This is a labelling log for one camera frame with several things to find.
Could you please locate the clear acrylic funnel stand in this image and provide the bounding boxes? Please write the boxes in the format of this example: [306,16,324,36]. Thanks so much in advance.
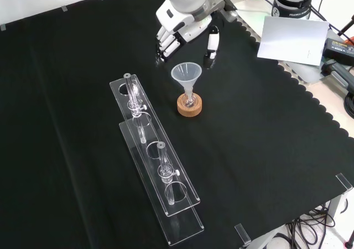
[109,72,205,246]

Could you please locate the glass round-bottom flask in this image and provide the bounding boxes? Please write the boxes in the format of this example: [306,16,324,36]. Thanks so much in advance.
[182,91,197,110]

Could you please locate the grey metal base plate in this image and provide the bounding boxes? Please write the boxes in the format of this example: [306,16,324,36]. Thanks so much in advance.
[235,0,330,85]

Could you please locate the clear acrylic clip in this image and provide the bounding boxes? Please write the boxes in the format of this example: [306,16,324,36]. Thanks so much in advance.
[335,173,354,192]
[234,223,252,246]

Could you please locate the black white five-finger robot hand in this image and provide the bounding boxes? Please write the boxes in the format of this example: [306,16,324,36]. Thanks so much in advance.
[154,0,222,69]

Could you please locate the cork ring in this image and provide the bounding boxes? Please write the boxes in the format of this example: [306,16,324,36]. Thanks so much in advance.
[176,93,203,118]

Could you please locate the black cable bundle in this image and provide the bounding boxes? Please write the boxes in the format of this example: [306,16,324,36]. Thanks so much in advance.
[283,203,337,249]

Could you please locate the grey black connector box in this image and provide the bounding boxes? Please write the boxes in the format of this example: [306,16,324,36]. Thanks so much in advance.
[322,59,354,90]

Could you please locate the clear plastic funnel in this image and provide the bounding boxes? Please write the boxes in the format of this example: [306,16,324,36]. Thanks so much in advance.
[170,63,202,102]

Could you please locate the black cloth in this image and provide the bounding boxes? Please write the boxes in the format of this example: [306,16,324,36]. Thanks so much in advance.
[0,0,354,249]

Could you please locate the grey table leg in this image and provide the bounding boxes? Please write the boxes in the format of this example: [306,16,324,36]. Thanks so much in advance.
[327,193,346,222]

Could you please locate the black power adapter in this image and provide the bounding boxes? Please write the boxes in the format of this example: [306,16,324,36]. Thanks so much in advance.
[322,38,354,65]

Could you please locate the black cable coil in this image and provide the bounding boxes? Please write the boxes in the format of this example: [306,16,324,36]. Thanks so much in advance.
[343,91,354,115]

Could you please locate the black tripod leg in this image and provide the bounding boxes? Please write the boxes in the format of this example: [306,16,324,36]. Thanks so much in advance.
[336,13,354,39]

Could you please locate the pale board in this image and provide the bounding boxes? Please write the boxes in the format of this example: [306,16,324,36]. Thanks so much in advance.
[257,15,330,66]

